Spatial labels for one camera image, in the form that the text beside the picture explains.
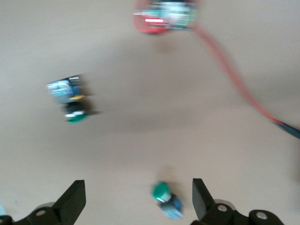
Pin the green push button switch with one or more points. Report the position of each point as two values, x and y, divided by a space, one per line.
68 93
161 192

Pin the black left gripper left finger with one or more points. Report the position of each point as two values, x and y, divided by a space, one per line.
70 206

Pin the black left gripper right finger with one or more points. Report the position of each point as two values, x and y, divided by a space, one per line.
202 204

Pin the small motor controller board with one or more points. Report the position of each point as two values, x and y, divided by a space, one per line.
173 16

